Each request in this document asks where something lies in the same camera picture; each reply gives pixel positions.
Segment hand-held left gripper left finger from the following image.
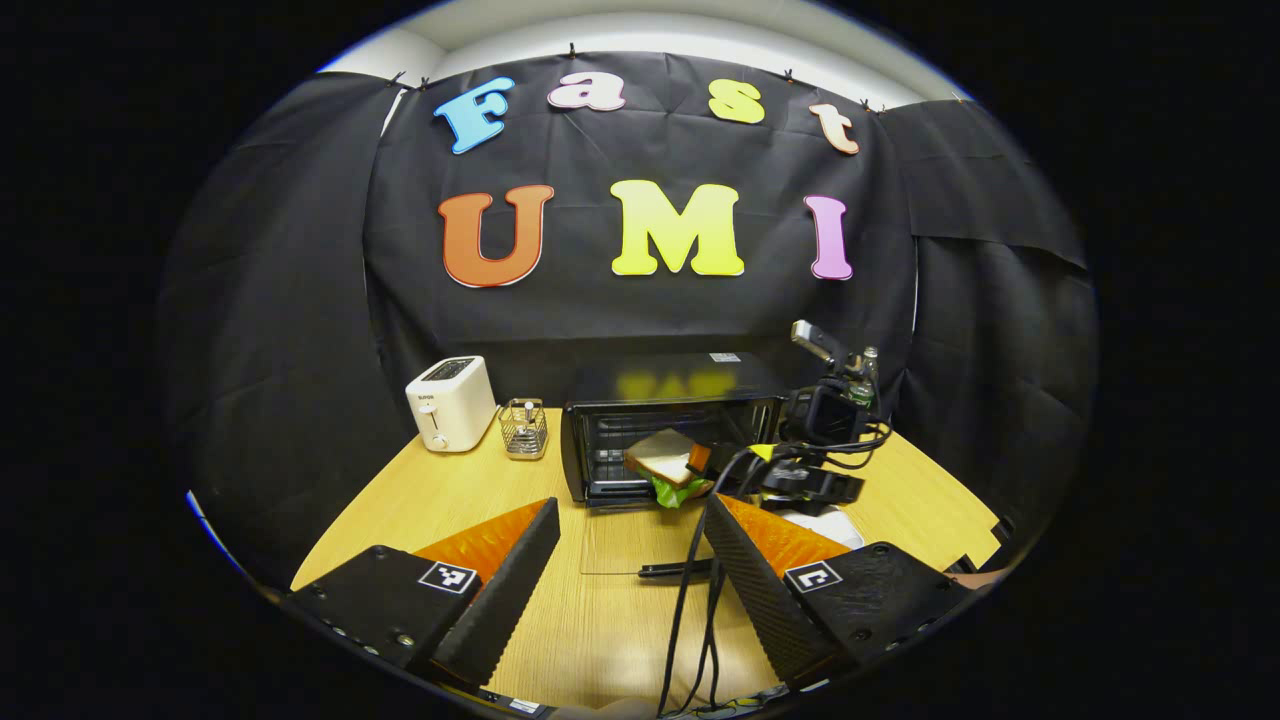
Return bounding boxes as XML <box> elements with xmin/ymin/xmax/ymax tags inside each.
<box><xmin>283</xmin><ymin>497</ymin><xmax>561</xmax><ymax>691</ymax></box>

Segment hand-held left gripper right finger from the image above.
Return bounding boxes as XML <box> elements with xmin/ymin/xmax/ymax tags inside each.
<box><xmin>703</xmin><ymin>493</ymin><xmax>976</xmax><ymax>691</ymax></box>

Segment sandwich with lettuce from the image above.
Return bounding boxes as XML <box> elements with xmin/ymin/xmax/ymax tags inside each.
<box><xmin>624</xmin><ymin>428</ymin><xmax>717</xmax><ymax>510</ymax></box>

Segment black electric oven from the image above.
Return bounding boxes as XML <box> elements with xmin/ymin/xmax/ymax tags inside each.
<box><xmin>558</xmin><ymin>350</ymin><xmax>793</xmax><ymax>581</ymax></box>

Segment white rectangular tray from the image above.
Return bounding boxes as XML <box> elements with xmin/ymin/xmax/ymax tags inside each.
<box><xmin>778</xmin><ymin>507</ymin><xmax>867</xmax><ymax>552</ymax></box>

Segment clear plastic water bottle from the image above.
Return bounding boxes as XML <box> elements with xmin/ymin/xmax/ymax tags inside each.
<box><xmin>845</xmin><ymin>346</ymin><xmax>883</xmax><ymax>411</ymax></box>

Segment black backdrop cloth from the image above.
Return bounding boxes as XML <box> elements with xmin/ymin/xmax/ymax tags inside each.
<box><xmin>155</xmin><ymin>50</ymin><xmax>1101</xmax><ymax>591</ymax></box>

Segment white toaster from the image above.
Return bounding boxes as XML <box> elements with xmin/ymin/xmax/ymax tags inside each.
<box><xmin>404</xmin><ymin>355</ymin><xmax>499</xmax><ymax>454</ymax></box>

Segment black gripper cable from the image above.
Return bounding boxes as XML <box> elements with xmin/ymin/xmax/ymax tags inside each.
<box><xmin>655</xmin><ymin>445</ymin><xmax>891</xmax><ymax>719</ymax></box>

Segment small wire rack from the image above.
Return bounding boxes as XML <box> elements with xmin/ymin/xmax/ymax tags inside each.
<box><xmin>497</xmin><ymin>397</ymin><xmax>550</xmax><ymax>462</ymax></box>

